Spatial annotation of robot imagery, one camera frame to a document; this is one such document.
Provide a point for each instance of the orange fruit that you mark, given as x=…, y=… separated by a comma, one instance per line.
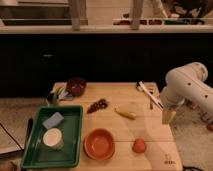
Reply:
x=139, y=146

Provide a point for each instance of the white cup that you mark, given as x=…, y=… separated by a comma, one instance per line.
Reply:
x=53, y=138

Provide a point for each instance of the right wooden post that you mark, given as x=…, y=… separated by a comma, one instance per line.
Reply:
x=137, y=7

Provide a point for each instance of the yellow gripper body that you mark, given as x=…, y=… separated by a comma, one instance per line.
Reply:
x=167, y=116

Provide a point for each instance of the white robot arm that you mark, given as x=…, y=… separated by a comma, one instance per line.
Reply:
x=186, y=83

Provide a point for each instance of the blue sponge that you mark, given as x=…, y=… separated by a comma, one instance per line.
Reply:
x=53, y=121

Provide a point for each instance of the left wooden post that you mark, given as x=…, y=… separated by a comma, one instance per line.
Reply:
x=78, y=14

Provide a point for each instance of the dark maroon bowl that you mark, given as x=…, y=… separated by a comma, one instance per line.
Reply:
x=76, y=86

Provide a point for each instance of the wooden post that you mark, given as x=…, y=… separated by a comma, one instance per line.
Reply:
x=137, y=7
x=78, y=14

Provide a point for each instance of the dark red grapes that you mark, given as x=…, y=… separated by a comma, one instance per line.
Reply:
x=98, y=105

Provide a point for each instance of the yellow banana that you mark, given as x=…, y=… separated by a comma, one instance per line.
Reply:
x=125, y=113

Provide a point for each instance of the orange red bowl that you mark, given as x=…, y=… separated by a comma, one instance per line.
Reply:
x=99, y=144

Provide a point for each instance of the green plastic tray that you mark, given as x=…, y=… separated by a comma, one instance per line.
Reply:
x=38, y=156

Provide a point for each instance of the green and white vegetables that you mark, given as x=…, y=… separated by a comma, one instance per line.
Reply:
x=57, y=95

